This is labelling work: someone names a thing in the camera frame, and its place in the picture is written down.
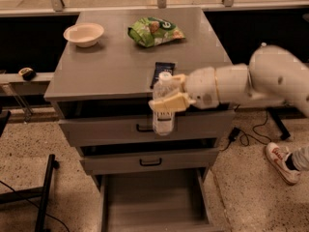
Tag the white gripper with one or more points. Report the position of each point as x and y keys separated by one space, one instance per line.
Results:
x=202 y=87

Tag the clear tea plastic bottle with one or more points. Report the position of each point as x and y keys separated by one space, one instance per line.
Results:
x=163 y=121

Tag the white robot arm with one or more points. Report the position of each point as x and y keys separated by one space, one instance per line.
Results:
x=273 y=75

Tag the grey top drawer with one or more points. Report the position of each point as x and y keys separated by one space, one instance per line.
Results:
x=136 y=129

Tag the grey drawer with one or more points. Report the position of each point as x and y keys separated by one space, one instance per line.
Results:
x=156 y=201
x=136 y=129
x=149 y=161

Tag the grey middle drawer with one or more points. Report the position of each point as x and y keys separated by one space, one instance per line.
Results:
x=149 y=161

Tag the grey drawer cabinet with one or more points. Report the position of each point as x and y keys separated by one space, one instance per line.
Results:
x=113 y=77

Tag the grey bottom drawer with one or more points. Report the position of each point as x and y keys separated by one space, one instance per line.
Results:
x=156 y=201

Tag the dark blue snack bar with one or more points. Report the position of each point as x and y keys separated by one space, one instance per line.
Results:
x=159 y=68

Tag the green chip bag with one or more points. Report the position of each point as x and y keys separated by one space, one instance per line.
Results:
x=152 y=31

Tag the black power adapter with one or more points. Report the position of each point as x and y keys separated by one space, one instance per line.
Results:
x=233 y=134

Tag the white paper bowl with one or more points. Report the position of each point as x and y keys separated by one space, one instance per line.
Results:
x=84 y=34

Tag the white red sneaker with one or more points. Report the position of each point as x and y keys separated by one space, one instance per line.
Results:
x=277 y=157

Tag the grey trouser leg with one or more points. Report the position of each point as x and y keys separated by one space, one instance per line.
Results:
x=300 y=158

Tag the tape measure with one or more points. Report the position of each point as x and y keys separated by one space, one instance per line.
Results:
x=27 y=73

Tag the black metal frame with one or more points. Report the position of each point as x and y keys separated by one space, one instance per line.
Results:
x=40 y=192

